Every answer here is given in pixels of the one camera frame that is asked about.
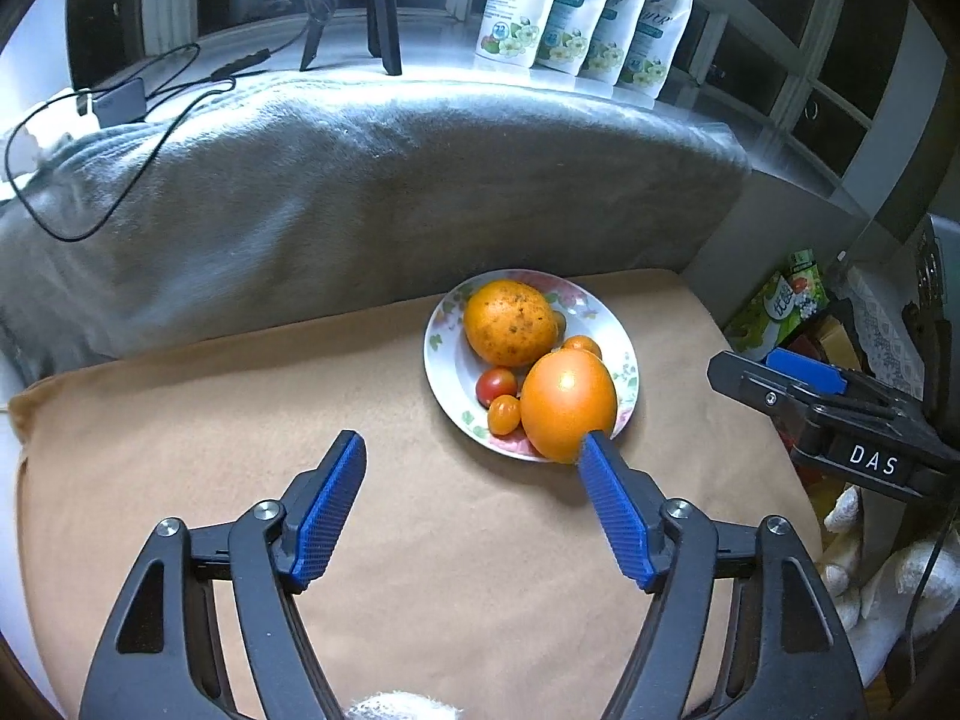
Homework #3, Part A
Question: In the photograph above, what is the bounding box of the black power cable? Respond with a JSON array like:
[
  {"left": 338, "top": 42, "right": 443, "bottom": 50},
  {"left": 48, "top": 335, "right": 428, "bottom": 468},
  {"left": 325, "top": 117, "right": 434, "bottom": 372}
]
[{"left": 4, "top": 0, "right": 335, "bottom": 242}]

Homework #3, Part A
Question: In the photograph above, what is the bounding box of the black tripod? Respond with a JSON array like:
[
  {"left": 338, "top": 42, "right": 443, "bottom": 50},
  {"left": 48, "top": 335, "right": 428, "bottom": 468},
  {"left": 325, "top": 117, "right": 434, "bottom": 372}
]
[{"left": 300, "top": 0, "right": 404, "bottom": 76}]

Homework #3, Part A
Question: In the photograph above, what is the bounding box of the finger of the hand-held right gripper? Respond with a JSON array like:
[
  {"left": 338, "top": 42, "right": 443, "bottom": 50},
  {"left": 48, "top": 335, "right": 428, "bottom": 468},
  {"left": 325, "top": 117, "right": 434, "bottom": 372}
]
[
  {"left": 766, "top": 349, "right": 935, "bottom": 428},
  {"left": 707, "top": 350, "right": 863, "bottom": 442}
]

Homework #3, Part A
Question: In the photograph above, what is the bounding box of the red cherry tomato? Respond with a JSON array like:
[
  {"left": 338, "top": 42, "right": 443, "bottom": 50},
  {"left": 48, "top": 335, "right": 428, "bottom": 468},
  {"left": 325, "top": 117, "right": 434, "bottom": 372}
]
[{"left": 476, "top": 366, "right": 520, "bottom": 406}]

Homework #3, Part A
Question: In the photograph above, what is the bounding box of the grey fleece blanket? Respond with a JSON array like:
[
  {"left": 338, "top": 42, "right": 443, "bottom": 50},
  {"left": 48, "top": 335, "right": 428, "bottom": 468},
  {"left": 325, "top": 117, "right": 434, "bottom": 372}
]
[{"left": 0, "top": 66, "right": 751, "bottom": 383}]

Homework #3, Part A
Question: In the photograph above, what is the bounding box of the small oblong kumquat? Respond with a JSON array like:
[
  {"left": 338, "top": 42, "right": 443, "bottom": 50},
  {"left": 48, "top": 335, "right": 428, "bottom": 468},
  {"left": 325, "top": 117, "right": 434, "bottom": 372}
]
[{"left": 487, "top": 394, "right": 524, "bottom": 436}]

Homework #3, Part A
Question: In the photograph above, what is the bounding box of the large spotted orange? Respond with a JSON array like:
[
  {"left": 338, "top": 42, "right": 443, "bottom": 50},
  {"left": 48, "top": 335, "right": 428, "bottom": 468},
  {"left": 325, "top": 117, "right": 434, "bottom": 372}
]
[{"left": 463, "top": 280, "right": 560, "bottom": 367}]

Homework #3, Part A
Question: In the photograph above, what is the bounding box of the green printed bag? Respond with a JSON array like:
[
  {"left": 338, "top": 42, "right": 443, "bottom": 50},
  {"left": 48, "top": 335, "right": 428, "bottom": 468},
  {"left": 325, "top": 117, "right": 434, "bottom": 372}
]
[{"left": 724, "top": 247, "right": 830, "bottom": 361}]

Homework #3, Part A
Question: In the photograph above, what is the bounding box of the person's left hand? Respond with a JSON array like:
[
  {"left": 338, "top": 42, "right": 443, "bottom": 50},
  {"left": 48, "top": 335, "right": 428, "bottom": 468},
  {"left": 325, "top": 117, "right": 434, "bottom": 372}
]
[{"left": 341, "top": 690, "right": 466, "bottom": 720}]

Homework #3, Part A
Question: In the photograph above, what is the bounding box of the floral white plate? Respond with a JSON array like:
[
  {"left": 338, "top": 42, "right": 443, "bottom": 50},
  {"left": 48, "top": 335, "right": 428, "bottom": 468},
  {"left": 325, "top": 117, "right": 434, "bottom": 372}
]
[{"left": 424, "top": 268, "right": 640, "bottom": 462}]

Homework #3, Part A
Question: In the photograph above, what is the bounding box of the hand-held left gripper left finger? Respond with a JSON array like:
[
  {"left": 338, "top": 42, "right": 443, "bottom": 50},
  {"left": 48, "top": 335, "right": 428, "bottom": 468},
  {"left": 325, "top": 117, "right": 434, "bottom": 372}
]
[{"left": 79, "top": 430, "right": 368, "bottom": 720}]

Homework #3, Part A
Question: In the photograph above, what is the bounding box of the smooth bright orange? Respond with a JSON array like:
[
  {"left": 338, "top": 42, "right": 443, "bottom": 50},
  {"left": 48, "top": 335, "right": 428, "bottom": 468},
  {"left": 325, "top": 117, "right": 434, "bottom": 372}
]
[{"left": 520, "top": 351, "right": 618, "bottom": 464}]

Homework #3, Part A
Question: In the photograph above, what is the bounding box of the white lace cloth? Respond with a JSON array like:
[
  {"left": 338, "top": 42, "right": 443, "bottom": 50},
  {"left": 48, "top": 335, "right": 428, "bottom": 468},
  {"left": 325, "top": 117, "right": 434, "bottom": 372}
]
[{"left": 829, "top": 255, "right": 931, "bottom": 398}]

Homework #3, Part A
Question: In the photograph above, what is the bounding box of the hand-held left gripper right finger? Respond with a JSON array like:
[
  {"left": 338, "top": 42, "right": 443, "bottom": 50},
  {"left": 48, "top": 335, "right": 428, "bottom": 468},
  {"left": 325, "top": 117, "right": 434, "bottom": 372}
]
[{"left": 577, "top": 430, "right": 871, "bottom": 720}]

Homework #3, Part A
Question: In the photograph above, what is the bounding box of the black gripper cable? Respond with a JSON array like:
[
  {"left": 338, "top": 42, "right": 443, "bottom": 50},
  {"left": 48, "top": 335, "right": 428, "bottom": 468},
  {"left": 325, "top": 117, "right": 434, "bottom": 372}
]
[{"left": 904, "top": 532, "right": 946, "bottom": 661}]

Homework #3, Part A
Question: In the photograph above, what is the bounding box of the black power adapter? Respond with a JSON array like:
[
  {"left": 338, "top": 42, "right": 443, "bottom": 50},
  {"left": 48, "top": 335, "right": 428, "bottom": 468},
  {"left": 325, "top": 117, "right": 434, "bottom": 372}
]
[{"left": 94, "top": 79, "right": 149, "bottom": 126}]

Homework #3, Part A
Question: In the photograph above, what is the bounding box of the brown cardboard box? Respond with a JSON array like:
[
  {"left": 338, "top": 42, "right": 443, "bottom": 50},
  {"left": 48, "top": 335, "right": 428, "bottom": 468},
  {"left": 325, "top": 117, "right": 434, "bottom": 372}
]
[{"left": 780, "top": 311, "right": 875, "bottom": 376}]

